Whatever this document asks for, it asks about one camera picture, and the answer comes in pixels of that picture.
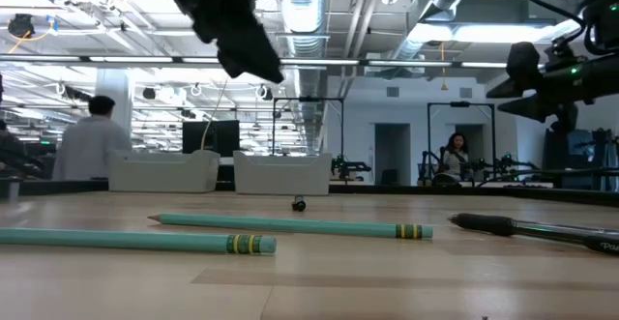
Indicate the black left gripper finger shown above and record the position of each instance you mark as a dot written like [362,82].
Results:
[261,54]
[232,59]

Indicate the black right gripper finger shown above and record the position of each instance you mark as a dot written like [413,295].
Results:
[520,90]
[532,109]

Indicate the teal pencil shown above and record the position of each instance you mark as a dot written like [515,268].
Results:
[290,224]
[121,240]

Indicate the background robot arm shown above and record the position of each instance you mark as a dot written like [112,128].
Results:
[508,165]
[348,167]
[428,165]

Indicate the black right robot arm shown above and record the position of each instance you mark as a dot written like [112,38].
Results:
[607,25]

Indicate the dark workstation with monitors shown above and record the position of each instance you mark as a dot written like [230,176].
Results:
[580,155]

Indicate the black monitor back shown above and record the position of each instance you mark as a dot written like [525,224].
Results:
[196,136]
[227,136]

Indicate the person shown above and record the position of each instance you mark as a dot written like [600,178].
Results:
[89,146]
[454,160]

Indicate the white pillar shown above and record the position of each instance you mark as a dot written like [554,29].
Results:
[116,85]

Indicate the gray plastic bin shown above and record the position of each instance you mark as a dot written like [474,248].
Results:
[164,172]
[283,175]

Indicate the black ceiling reel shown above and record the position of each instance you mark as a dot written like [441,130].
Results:
[20,25]

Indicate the wall vent grille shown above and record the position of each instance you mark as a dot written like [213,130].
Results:
[465,92]
[392,92]

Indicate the black rig frame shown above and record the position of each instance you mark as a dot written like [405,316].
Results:
[459,104]

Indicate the black aluminium table frame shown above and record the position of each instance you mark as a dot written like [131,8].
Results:
[411,189]

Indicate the gray metal post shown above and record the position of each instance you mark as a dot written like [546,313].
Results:
[9,189]

